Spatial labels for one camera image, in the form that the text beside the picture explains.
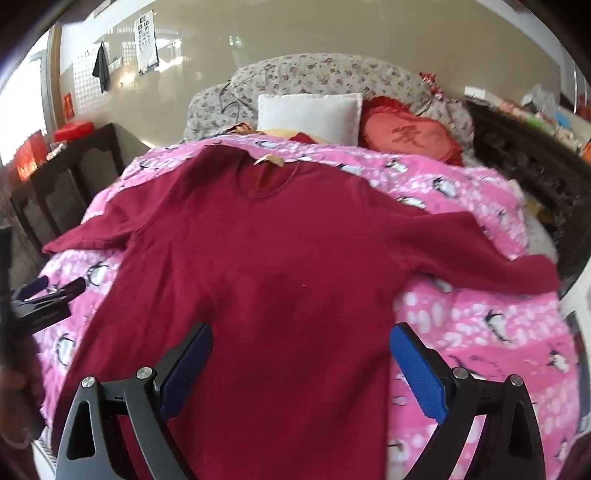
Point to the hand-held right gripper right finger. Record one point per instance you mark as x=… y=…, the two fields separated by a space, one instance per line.
x=415 y=369

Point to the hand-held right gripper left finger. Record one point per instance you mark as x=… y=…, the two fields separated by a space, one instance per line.
x=184 y=374

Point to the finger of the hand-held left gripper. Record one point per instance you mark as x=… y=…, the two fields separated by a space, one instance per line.
x=33 y=288
x=60 y=295

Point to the dark red sweater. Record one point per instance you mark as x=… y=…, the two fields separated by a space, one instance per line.
x=277 y=258

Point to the person's left forearm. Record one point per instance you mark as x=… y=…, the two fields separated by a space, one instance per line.
x=14 y=464

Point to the person's left hand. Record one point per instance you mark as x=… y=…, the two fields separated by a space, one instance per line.
x=7 y=406

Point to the pink penguin print blanket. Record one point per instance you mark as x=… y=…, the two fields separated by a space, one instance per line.
x=461 y=323

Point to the dark wooden side cabinet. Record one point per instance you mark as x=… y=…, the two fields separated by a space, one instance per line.
x=69 y=184

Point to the red paper bags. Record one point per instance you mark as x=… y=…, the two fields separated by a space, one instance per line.
x=32 y=154

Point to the red box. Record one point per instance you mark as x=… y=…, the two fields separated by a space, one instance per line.
x=71 y=131

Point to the window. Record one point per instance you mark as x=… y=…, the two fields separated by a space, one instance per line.
x=23 y=106

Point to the dark hanging cloth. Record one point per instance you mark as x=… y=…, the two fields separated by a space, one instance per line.
x=101 y=69

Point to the red heart cushion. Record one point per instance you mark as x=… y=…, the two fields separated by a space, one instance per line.
x=406 y=134

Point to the dark carved wooden cabinet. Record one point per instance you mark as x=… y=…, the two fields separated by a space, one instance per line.
x=521 y=152

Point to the white pillow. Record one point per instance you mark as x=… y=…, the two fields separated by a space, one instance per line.
x=309 y=117

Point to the red knot ornament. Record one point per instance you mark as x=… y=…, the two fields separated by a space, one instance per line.
x=431 y=83

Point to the pile of assorted packets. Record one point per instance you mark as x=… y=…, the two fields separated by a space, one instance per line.
x=554 y=115

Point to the floral pillows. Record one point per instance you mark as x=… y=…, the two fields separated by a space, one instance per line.
x=323 y=74

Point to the red paper wall decoration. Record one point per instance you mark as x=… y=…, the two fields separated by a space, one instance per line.
x=68 y=105

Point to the wall calendar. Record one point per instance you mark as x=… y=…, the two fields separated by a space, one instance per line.
x=147 y=41

